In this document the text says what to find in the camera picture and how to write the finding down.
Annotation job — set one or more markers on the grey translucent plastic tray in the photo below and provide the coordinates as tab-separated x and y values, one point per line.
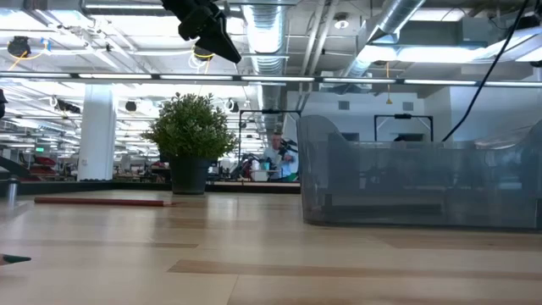
402	190

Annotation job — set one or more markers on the silver ceiling ventilation duct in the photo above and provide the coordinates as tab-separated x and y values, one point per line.
398	17
264	34

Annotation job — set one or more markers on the long LED light bar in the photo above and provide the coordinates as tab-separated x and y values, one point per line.
275	79

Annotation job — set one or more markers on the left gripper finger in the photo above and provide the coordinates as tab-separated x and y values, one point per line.
220	42

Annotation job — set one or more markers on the small silver metal cylinder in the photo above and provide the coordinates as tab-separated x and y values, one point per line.
12	190

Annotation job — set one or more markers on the green potted plant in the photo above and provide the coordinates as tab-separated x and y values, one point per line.
190	135

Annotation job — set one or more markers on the black background gantry frame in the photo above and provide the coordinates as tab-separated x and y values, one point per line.
402	115
271	111

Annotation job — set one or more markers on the white building pillar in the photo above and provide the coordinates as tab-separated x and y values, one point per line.
97	135

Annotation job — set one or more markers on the reddish brown pencil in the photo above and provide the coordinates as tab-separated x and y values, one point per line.
101	201

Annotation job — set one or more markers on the person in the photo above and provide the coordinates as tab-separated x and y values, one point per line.
275	159

